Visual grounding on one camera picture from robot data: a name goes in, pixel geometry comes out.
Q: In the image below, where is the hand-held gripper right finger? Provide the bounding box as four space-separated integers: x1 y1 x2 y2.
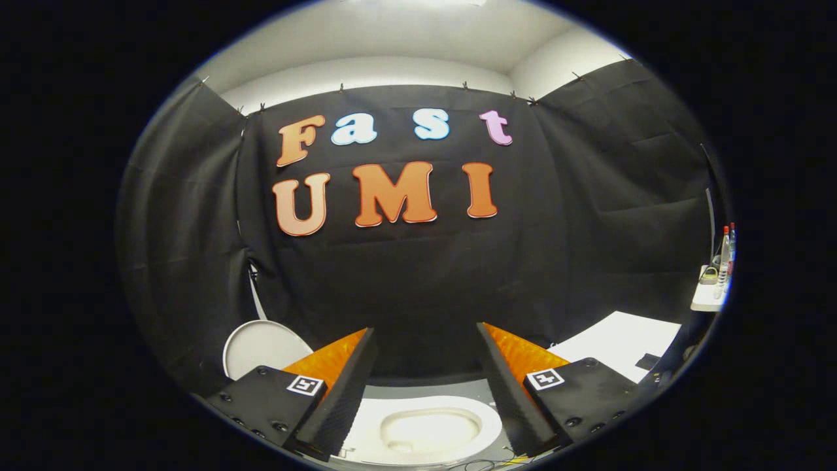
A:
477 322 641 457

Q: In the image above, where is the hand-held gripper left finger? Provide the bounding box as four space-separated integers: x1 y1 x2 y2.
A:
207 327 380 462

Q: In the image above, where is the white toilet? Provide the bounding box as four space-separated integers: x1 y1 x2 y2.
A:
335 395 504 467

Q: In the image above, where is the white drawer cabinet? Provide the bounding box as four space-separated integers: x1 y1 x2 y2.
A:
551 311 683 384

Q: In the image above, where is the white pole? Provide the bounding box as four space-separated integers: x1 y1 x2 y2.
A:
247 260 270 321

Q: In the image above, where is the black backdrop cloth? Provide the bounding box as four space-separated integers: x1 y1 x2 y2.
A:
116 58 728 396

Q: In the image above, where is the white side table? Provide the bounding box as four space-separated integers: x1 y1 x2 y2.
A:
691 264 730 313

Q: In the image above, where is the clear plastic water bottle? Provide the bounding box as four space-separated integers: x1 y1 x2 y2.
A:
717 226 732 300

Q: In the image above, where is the row of black cloth clips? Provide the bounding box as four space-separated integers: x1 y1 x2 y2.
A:
199 55 633 113

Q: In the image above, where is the ceiling light panel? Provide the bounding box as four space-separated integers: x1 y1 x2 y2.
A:
340 0 488 9

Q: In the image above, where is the tangle of black cables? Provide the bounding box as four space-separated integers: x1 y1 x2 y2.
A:
448 457 547 471

